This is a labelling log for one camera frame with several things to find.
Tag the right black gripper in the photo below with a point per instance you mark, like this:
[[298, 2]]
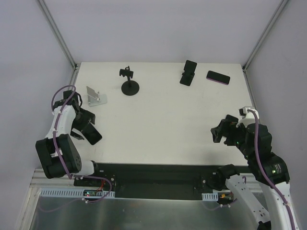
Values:
[[224, 130]]

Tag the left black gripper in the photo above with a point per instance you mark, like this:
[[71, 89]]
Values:
[[87, 123]]

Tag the black smartphone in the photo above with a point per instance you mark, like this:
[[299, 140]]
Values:
[[91, 134]]

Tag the silver metal phone stand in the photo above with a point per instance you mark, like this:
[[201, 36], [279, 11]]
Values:
[[95, 98]]

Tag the black folding phone stand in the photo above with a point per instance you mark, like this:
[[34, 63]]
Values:
[[188, 73]]

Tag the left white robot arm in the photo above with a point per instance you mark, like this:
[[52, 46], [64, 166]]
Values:
[[57, 152]]

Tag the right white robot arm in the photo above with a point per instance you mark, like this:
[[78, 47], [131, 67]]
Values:
[[254, 141]]

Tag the black round-base phone holder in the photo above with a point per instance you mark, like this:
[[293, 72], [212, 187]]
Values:
[[130, 87]]

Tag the purple-case smartphone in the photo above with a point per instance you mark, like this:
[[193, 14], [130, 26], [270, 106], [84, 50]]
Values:
[[218, 77]]

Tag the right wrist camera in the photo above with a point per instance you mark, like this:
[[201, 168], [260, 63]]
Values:
[[247, 117]]

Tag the right white cable duct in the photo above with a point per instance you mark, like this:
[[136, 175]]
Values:
[[210, 196]]

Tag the white cable duct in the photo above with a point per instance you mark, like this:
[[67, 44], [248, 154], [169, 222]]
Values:
[[75, 193], [210, 196]]

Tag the aluminium front rail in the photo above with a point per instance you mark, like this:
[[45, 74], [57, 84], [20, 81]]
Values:
[[40, 180]]

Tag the left white cable duct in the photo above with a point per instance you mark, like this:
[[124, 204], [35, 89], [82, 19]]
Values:
[[75, 193]]

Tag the right aluminium frame post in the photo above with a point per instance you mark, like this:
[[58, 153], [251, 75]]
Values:
[[271, 23]]

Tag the aluminium frame post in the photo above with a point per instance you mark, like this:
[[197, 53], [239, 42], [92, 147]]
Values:
[[56, 32], [271, 23]]

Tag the left aluminium frame post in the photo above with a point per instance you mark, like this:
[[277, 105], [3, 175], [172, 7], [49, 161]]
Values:
[[56, 32]]

